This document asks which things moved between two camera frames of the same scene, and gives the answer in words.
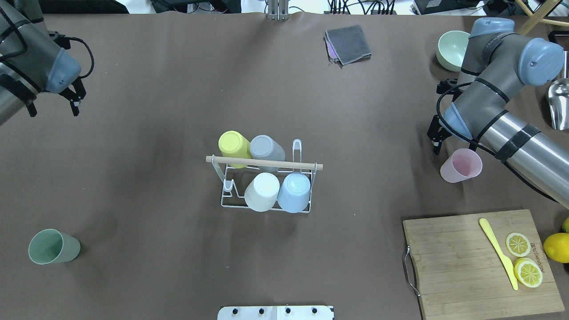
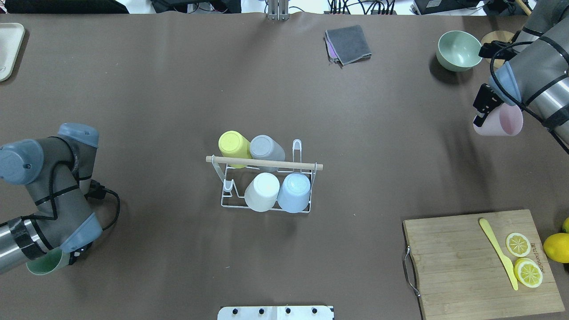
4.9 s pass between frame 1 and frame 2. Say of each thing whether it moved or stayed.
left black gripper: moved
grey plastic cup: stayed
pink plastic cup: moved
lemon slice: stayed
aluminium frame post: stayed
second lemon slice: stayed
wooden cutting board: stayed
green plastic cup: moved
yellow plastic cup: stayed
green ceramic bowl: stayed
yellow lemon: stayed
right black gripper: moved
